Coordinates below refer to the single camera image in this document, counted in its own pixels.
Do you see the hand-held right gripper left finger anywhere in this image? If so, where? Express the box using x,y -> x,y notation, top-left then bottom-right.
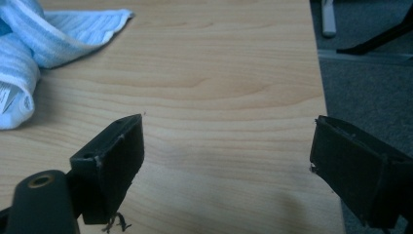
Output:
69,113 -> 145,225

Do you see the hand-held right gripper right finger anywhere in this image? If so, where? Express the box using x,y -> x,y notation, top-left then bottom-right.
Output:
309,114 -> 413,229

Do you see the blue striped towel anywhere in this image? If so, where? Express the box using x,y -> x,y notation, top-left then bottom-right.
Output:
0,0 -> 135,132

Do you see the metal floor rail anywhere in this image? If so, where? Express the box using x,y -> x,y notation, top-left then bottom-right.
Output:
318,48 -> 413,68

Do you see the white table frame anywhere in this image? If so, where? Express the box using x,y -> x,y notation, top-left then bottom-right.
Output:
320,0 -> 338,38

